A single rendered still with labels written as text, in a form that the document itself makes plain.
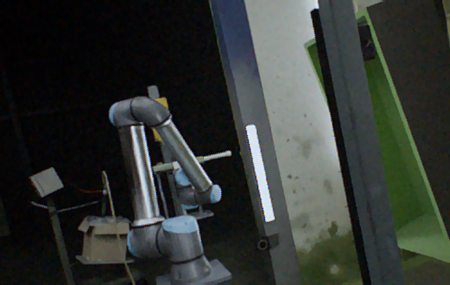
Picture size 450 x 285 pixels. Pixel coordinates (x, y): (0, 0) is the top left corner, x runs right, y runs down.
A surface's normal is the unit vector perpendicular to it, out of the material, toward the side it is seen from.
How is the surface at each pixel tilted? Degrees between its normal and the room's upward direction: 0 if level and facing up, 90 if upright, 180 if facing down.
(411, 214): 90
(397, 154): 90
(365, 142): 90
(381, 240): 90
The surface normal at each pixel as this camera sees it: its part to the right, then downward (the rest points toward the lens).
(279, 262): 0.35, 0.00
